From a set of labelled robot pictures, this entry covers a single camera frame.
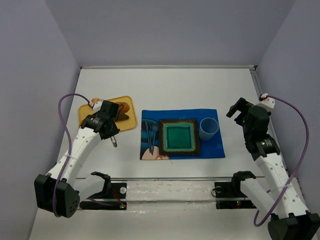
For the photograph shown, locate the metal tongs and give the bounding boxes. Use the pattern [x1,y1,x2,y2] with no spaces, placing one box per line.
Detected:
[110,136,118,148]

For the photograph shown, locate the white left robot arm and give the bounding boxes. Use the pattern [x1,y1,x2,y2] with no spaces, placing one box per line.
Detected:
[34,100,120,218]

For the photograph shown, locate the small round bun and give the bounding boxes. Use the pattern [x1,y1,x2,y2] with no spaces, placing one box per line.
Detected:
[91,97,101,104]

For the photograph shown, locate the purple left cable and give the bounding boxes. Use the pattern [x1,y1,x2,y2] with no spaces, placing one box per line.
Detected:
[52,93,92,218]

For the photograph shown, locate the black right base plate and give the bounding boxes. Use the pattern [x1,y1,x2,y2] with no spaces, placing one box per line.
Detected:
[211,181,256,210]

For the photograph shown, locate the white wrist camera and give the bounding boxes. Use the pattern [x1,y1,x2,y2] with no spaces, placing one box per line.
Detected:
[257,93,275,112]
[88,99,104,112]

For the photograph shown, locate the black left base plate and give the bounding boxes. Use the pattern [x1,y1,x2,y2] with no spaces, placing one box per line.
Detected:
[78,171,127,211]

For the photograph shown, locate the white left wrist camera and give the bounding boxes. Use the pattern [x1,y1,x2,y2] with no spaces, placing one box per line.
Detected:
[88,99,104,112]

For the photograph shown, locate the yellow plastic tray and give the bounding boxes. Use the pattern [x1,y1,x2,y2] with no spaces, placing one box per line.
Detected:
[78,95,137,132]

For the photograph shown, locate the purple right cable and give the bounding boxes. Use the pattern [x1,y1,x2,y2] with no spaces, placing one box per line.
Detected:
[252,94,310,227]

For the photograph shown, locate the brown croissant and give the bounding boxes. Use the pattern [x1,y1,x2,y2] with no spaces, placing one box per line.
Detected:
[115,111,130,122]

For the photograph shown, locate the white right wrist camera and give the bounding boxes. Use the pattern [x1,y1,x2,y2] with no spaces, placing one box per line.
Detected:
[257,93,275,112]

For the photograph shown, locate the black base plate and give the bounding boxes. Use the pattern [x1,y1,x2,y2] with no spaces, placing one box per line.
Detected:
[78,171,127,211]
[211,181,256,210]

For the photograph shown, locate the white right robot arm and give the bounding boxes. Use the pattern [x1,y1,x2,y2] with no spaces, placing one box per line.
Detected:
[226,94,320,240]

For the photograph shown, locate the metal rail bar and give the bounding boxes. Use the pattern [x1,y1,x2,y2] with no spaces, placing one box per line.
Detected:
[111,176,266,181]

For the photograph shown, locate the purple cable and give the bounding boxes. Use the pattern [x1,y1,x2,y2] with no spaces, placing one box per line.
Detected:
[252,94,310,227]
[52,93,92,218]

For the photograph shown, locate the light blue plastic cup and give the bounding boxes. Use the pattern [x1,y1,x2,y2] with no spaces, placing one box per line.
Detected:
[199,117,220,142]

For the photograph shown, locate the orange oval bread roll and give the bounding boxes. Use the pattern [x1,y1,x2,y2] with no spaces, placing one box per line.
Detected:
[116,102,130,113]

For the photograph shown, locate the green square ceramic plate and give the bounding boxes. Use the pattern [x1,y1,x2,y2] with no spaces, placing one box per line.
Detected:
[158,118,201,156]

